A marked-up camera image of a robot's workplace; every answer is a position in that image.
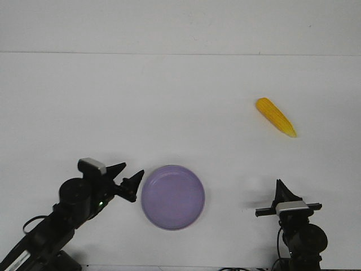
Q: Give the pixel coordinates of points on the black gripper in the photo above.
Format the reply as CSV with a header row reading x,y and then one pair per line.
x,y
103,187
282,195

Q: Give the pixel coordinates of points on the purple round plate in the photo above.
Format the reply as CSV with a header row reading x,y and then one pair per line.
x,y
173,197

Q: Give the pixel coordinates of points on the yellow corn cob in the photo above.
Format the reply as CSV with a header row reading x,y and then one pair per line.
x,y
272,113

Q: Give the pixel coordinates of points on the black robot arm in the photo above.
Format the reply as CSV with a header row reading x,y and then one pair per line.
x,y
299,243
80,200

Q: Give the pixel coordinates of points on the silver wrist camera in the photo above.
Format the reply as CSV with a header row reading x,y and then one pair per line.
x,y
91,167
290,206

